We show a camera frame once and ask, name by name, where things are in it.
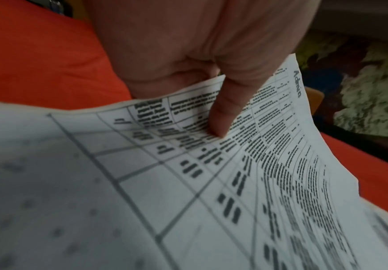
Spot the person's left hand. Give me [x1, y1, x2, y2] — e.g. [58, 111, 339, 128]
[84, 0, 323, 138]

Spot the stack of printed papers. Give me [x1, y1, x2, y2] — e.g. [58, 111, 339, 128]
[0, 52, 388, 270]

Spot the red tablecloth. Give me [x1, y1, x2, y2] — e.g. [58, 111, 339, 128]
[0, 0, 388, 228]

